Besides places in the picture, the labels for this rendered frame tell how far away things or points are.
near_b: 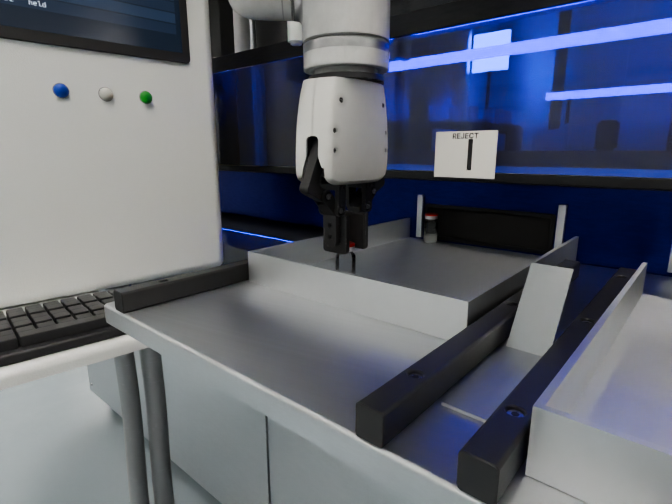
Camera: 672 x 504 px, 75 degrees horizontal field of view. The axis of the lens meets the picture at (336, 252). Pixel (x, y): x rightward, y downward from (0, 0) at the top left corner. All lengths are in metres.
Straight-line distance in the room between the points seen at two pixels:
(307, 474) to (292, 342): 0.70
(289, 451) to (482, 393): 0.79
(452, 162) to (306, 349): 0.37
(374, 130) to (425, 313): 0.20
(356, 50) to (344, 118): 0.06
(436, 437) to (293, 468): 0.82
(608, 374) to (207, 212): 0.69
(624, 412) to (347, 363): 0.16
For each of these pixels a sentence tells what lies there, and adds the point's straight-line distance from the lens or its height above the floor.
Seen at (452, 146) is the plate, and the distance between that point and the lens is 0.62.
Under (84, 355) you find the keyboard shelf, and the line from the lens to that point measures 0.59.
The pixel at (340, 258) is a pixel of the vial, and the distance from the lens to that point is 0.47.
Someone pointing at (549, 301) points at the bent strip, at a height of 0.92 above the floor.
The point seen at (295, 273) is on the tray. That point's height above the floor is 0.90.
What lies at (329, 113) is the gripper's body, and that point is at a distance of 0.42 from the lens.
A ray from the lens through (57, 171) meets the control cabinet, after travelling 0.77.
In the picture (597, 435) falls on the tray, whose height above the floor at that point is 0.91.
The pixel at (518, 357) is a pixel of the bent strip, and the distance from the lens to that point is 0.34.
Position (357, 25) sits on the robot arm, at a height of 1.13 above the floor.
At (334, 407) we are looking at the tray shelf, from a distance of 0.27.
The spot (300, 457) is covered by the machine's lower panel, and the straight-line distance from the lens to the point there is 1.02.
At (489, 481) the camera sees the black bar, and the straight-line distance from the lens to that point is 0.21.
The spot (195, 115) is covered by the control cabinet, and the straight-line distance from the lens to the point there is 0.85.
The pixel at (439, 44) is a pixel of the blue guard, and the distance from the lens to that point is 0.65.
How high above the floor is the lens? 1.02
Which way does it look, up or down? 13 degrees down
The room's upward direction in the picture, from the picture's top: straight up
